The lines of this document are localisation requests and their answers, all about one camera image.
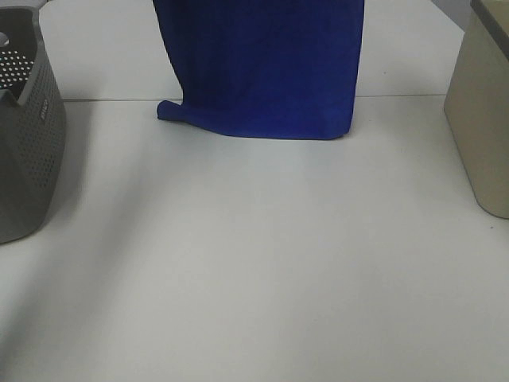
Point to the beige plastic basket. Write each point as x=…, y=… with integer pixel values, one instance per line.
x=476, y=105

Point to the grey perforated plastic basket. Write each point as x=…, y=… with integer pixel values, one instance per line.
x=33, y=124

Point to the blue towel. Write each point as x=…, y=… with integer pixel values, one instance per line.
x=263, y=69

